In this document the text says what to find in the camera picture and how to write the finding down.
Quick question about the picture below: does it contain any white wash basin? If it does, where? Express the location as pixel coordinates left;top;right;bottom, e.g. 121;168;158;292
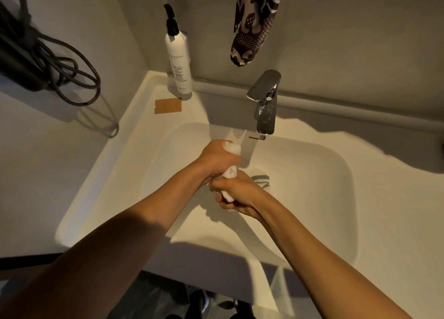
55;70;444;315

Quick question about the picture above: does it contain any sink drain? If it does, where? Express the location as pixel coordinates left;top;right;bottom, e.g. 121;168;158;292
250;175;271;189

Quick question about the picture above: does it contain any black coiled cable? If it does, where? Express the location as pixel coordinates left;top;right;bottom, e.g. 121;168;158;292
7;0;102;106

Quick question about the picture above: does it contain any white wet cloth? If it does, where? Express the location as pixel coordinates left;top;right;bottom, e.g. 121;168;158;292
219;129;248;203

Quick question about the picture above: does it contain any brown patterned hanging cloth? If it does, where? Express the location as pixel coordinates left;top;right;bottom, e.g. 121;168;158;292
230;0;286;67

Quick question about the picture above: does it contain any black hair dryer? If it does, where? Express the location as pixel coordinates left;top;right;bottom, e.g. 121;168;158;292
0;1;47;93

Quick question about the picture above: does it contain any person's right forearm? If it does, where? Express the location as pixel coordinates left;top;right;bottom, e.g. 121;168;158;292
253;190;413;319

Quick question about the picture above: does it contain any person's right hand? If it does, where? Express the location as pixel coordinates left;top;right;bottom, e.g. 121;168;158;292
208;170;268;219

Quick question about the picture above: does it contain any chrome sink faucet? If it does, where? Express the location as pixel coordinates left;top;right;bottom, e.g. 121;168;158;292
247;69;282;135

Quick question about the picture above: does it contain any white pump soap bottle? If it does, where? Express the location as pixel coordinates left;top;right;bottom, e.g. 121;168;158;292
164;4;193;95

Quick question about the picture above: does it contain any small brown paper card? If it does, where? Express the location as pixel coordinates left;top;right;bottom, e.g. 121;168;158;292
154;98;182;115

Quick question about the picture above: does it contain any person's left forearm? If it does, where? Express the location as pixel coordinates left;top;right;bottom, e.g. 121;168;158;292
0;163;213;319

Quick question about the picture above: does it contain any person's left hand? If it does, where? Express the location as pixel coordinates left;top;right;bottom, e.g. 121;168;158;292
196;140;243;179

